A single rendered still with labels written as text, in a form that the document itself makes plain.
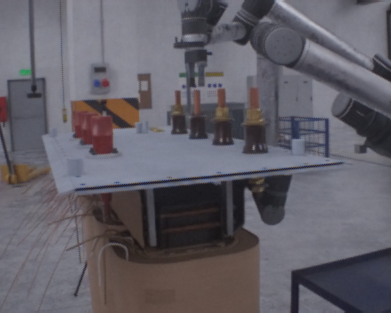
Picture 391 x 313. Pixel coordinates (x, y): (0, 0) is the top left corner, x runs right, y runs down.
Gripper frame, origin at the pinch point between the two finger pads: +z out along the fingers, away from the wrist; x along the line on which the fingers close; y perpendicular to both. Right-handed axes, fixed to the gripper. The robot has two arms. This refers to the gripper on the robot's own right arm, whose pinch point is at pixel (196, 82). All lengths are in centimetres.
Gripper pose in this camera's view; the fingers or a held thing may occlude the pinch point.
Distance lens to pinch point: 203.4
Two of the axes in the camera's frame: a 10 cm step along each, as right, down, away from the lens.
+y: 9.1, -0.9, 4.1
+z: 0.4, 9.9, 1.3
